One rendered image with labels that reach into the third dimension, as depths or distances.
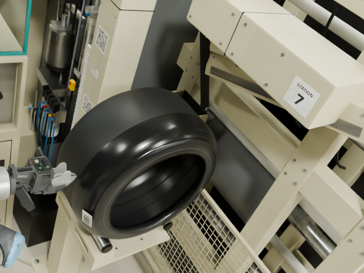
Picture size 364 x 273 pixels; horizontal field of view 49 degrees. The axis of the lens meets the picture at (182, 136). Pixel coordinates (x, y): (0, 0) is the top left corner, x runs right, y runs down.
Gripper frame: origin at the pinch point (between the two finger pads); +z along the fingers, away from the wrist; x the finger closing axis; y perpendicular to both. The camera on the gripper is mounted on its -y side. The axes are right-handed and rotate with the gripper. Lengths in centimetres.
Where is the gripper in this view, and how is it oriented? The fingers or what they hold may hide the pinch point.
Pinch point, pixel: (71, 177)
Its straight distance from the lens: 129.1
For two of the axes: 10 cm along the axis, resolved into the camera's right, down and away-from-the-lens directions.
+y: 4.1, -7.5, -5.2
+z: 7.4, -0.7, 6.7
